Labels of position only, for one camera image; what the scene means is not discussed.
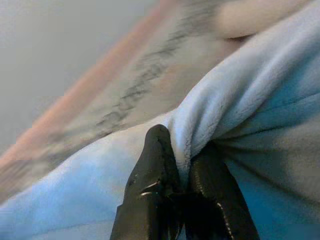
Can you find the grey plush pillow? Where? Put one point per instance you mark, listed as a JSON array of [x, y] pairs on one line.
[[250, 100]]

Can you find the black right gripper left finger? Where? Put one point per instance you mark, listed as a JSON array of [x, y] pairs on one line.
[[150, 187]]

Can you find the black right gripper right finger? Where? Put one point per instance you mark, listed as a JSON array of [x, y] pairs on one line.
[[215, 200]]

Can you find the cream bolster pillow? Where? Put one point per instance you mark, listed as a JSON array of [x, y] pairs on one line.
[[250, 20]]

